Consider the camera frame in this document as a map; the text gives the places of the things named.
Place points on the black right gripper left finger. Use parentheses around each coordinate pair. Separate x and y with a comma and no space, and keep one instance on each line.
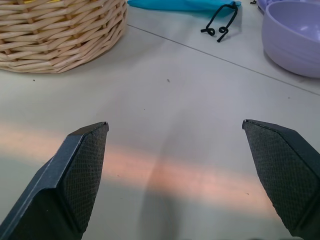
(75,180)

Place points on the woven wicker basket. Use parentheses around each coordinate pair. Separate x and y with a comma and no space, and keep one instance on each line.
(55,32)

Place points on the lavender plastic bowl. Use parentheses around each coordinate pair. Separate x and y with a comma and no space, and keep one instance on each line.
(295,37)

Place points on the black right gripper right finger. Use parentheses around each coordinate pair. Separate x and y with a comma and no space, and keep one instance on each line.
(282,170)

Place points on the lavender plastic plate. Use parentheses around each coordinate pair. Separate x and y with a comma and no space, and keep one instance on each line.
(265,3)

